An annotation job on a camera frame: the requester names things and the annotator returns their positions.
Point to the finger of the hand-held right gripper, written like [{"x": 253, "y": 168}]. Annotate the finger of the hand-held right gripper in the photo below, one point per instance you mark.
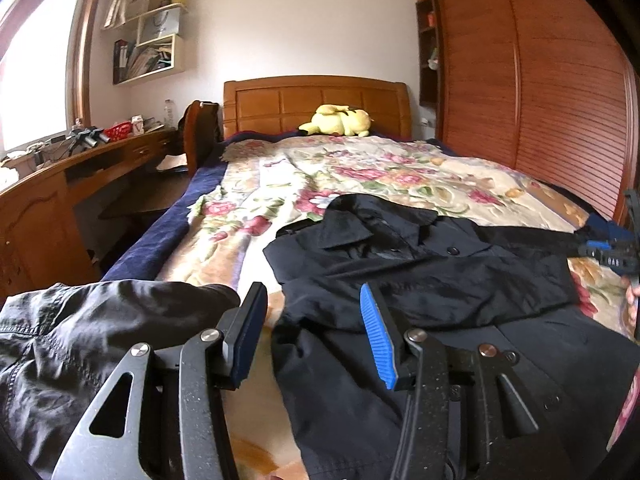
[{"x": 607, "y": 259}]

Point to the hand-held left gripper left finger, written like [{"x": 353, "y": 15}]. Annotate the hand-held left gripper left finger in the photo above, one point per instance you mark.
[{"x": 248, "y": 330}]

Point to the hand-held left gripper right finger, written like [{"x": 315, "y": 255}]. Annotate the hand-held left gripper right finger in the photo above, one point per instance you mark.
[{"x": 376, "y": 335}]

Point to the black button coat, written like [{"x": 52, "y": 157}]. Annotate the black button coat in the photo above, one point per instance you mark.
[{"x": 425, "y": 270}]

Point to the person's right hand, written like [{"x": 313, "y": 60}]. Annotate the person's right hand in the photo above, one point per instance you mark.
[{"x": 634, "y": 302}]

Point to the floral blanket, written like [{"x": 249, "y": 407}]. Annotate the floral blanket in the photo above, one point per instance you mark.
[{"x": 375, "y": 170}]

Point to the wooden louvered wardrobe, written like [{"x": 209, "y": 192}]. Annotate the wooden louvered wardrobe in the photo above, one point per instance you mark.
[{"x": 540, "y": 85}]

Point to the black crumpled jacket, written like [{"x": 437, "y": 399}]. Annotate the black crumpled jacket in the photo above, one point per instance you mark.
[{"x": 75, "y": 340}]

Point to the wooden chair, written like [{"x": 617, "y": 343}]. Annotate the wooden chair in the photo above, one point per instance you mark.
[{"x": 197, "y": 130}]

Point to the yellow plush toy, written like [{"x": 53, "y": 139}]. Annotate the yellow plush toy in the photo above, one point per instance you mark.
[{"x": 335, "y": 120}]

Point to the clear water bottle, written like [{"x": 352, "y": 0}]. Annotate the clear water bottle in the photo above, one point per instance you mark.
[{"x": 170, "y": 112}]

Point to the white red carton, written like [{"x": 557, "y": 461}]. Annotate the white red carton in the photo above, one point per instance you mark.
[{"x": 137, "y": 126}]

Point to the wooden desk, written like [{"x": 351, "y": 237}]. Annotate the wooden desk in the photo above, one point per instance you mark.
[{"x": 40, "y": 220}]

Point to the red basket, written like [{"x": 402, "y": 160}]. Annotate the red basket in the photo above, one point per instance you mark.
[{"x": 117, "y": 132}]

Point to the wooden bed headboard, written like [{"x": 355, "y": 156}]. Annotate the wooden bed headboard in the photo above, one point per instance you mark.
[{"x": 320, "y": 97}]

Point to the black device on desk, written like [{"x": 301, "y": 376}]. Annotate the black device on desk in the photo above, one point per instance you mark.
[{"x": 87, "y": 137}]

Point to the white paper bag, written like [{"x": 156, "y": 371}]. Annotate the white paper bag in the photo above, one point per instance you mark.
[{"x": 160, "y": 27}]

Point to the wooden framed window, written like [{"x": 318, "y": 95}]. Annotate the wooden framed window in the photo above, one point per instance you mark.
[{"x": 40, "y": 60}]

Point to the cream wall shelf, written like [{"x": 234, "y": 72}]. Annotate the cream wall shelf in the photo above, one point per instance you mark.
[{"x": 177, "y": 57}]

